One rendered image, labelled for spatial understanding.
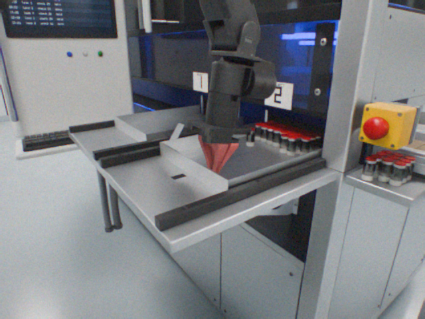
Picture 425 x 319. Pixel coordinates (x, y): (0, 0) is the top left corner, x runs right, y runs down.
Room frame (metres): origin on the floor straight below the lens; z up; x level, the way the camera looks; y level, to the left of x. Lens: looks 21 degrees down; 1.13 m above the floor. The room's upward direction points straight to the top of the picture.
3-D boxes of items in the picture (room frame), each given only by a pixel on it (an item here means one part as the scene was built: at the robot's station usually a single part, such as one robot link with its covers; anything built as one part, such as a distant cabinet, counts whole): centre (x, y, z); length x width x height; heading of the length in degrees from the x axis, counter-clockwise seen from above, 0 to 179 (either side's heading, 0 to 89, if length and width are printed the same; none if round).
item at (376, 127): (0.49, -0.29, 0.99); 0.04 x 0.04 x 0.04; 36
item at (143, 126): (0.92, 0.11, 0.90); 0.34 x 0.26 x 0.04; 126
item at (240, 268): (1.67, -0.07, 0.44); 2.06 x 1.00 x 0.88; 36
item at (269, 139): (0.71, -0.17, 0.90); 0.18 x 0.02 x 0.05; 36
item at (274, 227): (1.39, 0.35, 0.73); 1.98 x 0.01 x 0.25; 36
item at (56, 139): (1.05, 0.51, 0.82); 0.40 x 0.14 x 0.02; 124
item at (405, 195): (0.53, -0.37, 0.87); 0.14 x 0.13 x 0.02; 126
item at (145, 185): (0.74, 0.07, 0.87); 0.70 x 0.48 x 0.02; 36
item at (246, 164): (0.64, -0.09, 0.90); 0.34 x 0.26 x 0.04; 126
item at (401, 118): (0.51, -0.33, 1.00); 0.08 x 0.07 x 0.07; 126
